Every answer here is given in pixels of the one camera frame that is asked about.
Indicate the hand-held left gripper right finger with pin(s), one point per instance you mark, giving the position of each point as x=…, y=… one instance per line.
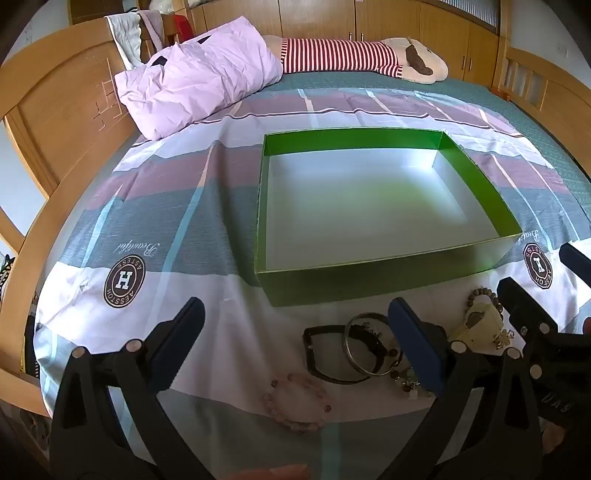
x=415, y=341

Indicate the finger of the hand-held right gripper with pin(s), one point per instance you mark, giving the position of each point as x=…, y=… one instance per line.
x=524, y=300
x=575, y=259

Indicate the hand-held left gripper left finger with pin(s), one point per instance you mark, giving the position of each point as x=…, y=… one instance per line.
x=178, y=341

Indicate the gold earrings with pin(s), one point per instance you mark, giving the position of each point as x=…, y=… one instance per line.
x=502, y=340

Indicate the cream jewelry pouch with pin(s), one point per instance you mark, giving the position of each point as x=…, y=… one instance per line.
x=480, y=325

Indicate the silver bangle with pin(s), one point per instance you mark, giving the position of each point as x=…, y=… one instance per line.
x=351, y=360

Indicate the green cardboard box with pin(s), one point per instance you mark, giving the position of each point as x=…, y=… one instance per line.
x=369, y=207

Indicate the person's right hand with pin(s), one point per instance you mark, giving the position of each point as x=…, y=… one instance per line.
x=554, y=438

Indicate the person's left hand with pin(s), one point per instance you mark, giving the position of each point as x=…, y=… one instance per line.
x=272, y=473

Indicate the striped printed bed sheet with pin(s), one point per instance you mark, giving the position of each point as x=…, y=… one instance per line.
x=138, y=207

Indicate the wooden footboard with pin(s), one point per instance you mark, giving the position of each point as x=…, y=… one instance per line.
x=545, y=87

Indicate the wooden headboard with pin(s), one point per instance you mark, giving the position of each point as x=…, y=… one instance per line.
x=55, y=115

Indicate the lilac pillow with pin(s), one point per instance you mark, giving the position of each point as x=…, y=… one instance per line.
x=198, y=78

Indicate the red striped plush toy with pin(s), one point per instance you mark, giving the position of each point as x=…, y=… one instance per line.
x=337, y=55

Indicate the wooden wardrobe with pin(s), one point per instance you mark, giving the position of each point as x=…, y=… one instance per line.
x=392, y=21

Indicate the grey white garment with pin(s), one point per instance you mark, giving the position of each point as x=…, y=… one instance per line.
x=127, y=39

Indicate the red cloth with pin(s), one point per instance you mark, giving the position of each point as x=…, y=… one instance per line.
x=183, y=26

